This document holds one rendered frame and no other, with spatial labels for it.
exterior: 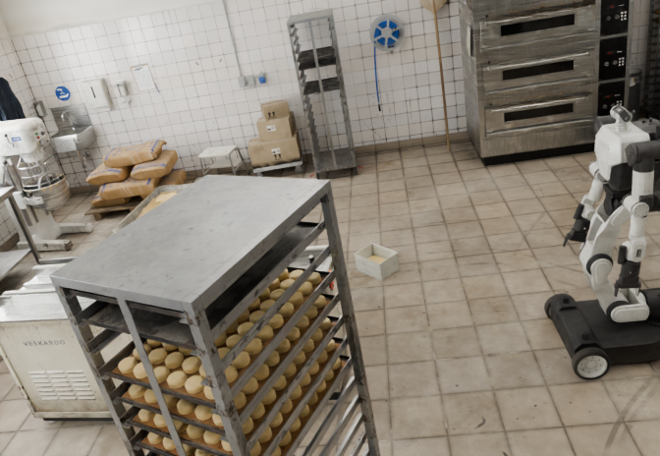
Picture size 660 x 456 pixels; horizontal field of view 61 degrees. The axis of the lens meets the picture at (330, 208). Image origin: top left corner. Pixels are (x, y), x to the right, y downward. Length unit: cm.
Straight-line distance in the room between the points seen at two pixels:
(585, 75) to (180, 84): 463
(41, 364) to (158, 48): 448
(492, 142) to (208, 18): 357
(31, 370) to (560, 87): 524
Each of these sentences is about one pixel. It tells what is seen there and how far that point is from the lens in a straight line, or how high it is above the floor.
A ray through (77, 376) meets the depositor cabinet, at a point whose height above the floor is 41.
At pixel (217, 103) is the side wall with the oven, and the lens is 727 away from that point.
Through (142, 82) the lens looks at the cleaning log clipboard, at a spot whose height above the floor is 134.
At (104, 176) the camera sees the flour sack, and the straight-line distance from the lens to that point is 703.
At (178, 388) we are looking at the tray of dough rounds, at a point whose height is 149.
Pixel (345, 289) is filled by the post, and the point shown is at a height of 144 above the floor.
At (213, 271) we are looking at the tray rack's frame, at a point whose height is 182.
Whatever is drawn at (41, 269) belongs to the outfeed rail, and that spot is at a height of 88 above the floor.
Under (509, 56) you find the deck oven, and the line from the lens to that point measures 607.
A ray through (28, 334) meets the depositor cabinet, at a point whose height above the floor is 73.
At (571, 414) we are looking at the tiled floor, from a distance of 342.
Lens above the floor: 244
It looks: 25 degrees down
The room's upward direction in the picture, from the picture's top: 11 degrees counter-clockwise
